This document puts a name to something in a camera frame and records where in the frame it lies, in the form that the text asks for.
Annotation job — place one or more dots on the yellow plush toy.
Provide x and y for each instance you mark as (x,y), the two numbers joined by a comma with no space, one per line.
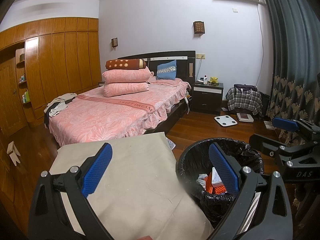
(214,81)

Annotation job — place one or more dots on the lower pink pillow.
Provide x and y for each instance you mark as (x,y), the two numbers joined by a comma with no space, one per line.
(116,89)

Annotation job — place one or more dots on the blue cushion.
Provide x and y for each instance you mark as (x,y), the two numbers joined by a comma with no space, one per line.
(167,71)

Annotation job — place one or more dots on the wall socket plate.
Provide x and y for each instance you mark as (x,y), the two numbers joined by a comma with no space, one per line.
(200,56)

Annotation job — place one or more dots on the black nightstand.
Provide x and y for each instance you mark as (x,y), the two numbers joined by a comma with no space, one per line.
(207,98)

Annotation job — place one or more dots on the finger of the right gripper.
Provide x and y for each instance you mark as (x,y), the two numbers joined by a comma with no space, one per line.
(285,124)

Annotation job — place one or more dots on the wall lamp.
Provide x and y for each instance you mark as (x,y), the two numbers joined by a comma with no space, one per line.
(114,42)
(199,27)

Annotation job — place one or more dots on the orange foam net sleeve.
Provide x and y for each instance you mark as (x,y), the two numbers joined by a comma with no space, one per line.
(214,188)

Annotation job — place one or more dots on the white bathroom scale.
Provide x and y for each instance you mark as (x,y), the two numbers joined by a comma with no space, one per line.
(225,120)

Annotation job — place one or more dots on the right wall lamp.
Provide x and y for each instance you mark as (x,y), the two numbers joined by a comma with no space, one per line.
(199,27)

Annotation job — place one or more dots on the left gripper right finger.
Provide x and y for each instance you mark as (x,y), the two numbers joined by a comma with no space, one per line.
(261,208)

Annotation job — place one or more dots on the small white stool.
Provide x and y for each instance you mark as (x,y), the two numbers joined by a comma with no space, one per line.
(13,153)

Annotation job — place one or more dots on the bed with pink cover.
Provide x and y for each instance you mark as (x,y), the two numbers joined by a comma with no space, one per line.
(93,117)

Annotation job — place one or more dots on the dark patterned curtain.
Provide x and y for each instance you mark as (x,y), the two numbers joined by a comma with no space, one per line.
(295,89)

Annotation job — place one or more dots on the clothes pile on bed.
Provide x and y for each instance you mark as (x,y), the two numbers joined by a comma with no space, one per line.
(56,106)

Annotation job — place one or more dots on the white blue cardboard box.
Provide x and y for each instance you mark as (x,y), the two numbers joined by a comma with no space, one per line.
(216,180)

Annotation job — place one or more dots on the wooden wardrobe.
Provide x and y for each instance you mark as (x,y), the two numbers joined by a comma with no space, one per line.
(41,60)

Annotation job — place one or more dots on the white lotion bottle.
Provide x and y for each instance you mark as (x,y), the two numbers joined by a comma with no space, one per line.
(205,80)

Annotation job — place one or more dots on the book on floor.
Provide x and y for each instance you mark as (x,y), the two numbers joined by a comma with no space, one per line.
(244,117)

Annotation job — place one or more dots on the blue plastic bag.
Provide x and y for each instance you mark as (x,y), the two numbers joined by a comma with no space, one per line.
(202,178)

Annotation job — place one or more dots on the plaid shirt on chair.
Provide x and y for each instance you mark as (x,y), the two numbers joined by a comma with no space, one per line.
(244,97)

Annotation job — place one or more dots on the brown dotted bolster pillow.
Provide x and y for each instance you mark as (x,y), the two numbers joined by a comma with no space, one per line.
(130,64)

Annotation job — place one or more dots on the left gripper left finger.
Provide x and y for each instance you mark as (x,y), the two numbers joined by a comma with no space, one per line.
(48,217)

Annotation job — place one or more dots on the left wall lamp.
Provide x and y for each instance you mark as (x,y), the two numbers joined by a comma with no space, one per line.
(114,42)

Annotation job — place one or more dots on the black trash bin with liner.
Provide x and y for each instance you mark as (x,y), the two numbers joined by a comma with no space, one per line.
(196,173)

